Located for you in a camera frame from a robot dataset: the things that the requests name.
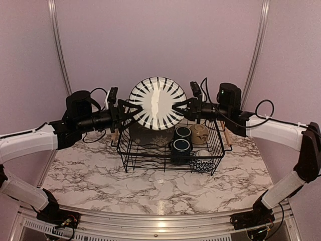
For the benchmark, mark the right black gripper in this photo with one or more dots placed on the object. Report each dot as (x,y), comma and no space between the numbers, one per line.
(194,110)

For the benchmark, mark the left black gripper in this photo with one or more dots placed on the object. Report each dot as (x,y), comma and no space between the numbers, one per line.
(117,118)

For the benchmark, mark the grey reindeer round plate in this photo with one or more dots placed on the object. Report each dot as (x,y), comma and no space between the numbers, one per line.
(150,138)

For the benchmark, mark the black white striped round plate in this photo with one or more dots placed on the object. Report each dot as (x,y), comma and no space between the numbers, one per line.
(156,95)

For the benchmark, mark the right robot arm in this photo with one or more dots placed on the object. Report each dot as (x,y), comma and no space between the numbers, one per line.
(302,138)

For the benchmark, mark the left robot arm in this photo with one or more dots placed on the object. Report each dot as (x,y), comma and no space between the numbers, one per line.
(83,114)

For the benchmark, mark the dark blue mug rear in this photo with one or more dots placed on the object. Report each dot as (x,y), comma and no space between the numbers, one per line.
(182,132)

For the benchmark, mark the dark blue mug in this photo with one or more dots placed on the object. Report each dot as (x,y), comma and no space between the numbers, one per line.
(182,132)
(181,148)

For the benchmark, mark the beige ceramic bowl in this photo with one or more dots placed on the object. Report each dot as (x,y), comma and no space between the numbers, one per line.
(199,134)

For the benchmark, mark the dark blue mug front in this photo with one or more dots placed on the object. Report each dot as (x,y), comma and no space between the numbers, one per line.
(181,148)

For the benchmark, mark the blue white patterned bowl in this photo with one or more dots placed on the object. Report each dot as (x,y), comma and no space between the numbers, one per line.
(202,162)

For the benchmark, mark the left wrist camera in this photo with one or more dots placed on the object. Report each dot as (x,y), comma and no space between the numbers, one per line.
(111,98)

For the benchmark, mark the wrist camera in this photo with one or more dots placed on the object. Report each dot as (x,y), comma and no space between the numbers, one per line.
(197,93)
(111,98)

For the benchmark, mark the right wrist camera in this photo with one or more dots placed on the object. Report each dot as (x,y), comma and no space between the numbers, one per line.
(197,93)

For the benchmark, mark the black wire dish rack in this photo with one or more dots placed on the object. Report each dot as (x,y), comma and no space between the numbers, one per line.
(140,148)

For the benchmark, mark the front aluminium rail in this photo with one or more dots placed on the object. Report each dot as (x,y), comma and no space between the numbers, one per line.
(99,225)

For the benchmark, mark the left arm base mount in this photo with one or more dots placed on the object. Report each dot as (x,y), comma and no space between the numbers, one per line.
(60,218)

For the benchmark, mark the left aluminium frame post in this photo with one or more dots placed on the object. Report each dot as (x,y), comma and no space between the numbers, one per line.
(58,45)

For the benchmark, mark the aluminium frame post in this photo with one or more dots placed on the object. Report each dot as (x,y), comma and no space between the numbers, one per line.
(58,45)
(258,43)

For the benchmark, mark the right aluminium frame post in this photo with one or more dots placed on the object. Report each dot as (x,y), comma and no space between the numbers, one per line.
(258,43)

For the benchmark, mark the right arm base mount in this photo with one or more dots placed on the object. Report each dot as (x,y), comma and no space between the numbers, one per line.
(250,223)

